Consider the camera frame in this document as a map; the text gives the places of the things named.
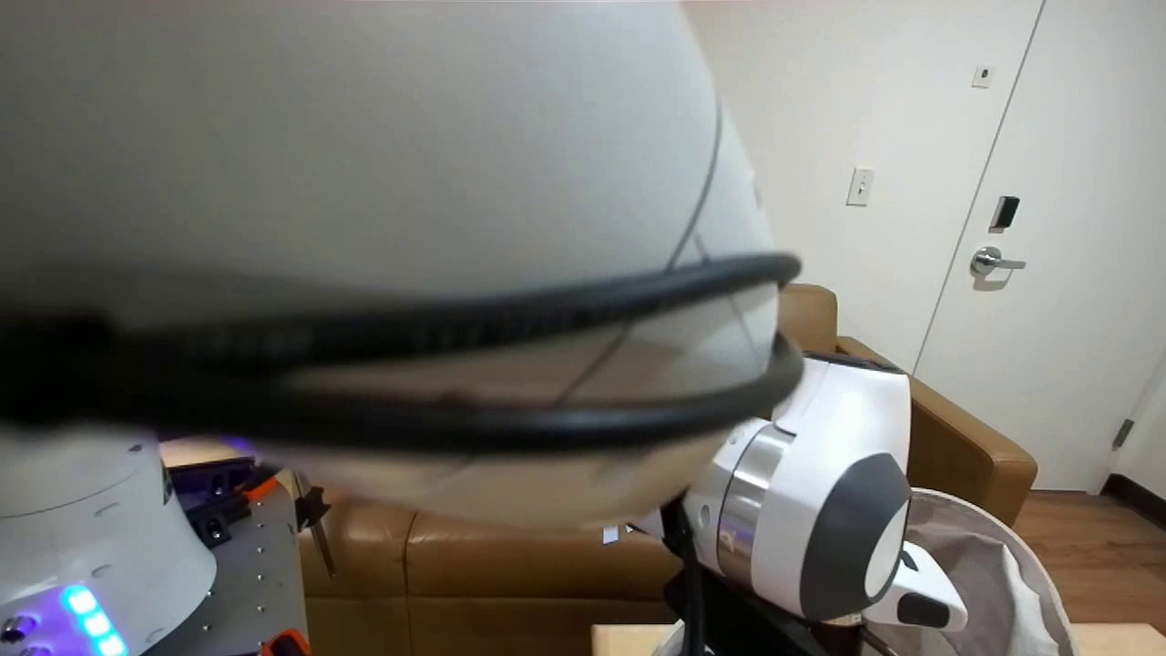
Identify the white light switch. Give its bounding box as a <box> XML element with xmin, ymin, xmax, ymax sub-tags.
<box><xmin>845</xmin><ymin>163</ymin><xmax>877</xmax><ymax>212</ymax></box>

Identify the black door keypad lock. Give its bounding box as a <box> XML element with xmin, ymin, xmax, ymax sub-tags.
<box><xmin>987</xmin><ymin>192</ymin><xmax>1025</xmax><ymax>235</ymax></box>

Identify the brown leather sofa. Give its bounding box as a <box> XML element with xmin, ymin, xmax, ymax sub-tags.
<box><xmin>294</xmin><ymin>282</ymin><xmax>1040</xmax><ymax>656</ymax></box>

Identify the black orange clamp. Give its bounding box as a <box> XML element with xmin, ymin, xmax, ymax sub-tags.
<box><xmin>234</xmin><ymin>466</ymin><xmax>338</xmax><ymax>576</ymax></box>

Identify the light wooden block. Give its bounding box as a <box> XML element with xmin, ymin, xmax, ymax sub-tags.
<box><xmin>155</xmin><ymin>435</ymin><xmax>250</xmax><ymax>474</ymax></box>

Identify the white door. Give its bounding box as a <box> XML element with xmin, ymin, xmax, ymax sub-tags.
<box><xmin>914</xmin><ymin>0</ymin><xmax>1166</xmax><ymax>495</ymax></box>

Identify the grey fabric laundry bag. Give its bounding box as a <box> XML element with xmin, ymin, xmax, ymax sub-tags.
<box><xmin>887</xmin><ymin>485</ymin><xmax>1082</xmax><ymax>656</ymax></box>

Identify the grey perforated base plate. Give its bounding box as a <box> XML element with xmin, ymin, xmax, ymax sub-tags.
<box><xmin>143</xmin><ymin>477</ymin><xmax>312</xmax><ymax>656</ymax></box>

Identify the black baseboard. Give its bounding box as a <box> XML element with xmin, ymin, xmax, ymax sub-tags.
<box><xmin>1100</xmin><ymin>471</ymin><xmax>1166</xmax><ymax>532</ymax></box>

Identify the black robot cable hose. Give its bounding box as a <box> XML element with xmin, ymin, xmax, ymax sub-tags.
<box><xmin>0</xmin><ymin>252</ymin><xmax>807</xmax><ymax>452</ymax></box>

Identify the silver door handle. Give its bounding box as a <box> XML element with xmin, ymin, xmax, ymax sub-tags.
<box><xmin>966</xmin><ymin>243</ymin><xmax>1031</xmax><ymax>290</ymax></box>

